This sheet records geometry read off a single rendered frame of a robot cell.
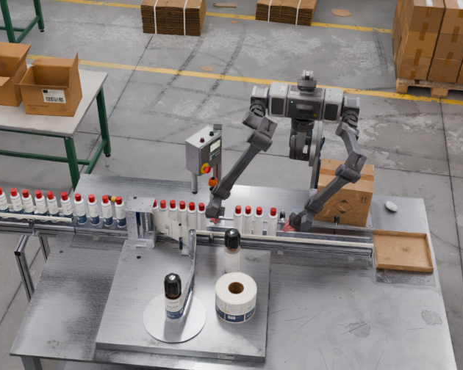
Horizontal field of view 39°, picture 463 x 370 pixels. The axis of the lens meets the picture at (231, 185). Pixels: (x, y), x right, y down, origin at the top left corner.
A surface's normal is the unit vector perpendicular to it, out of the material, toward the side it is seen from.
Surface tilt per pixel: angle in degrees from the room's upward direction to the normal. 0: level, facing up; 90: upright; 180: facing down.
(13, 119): 0
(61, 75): 89
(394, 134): 0
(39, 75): 89
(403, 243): 0
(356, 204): 90
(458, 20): 90
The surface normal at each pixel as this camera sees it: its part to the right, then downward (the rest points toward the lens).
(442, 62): -0.18, 0.61
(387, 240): 0.02, -0.75
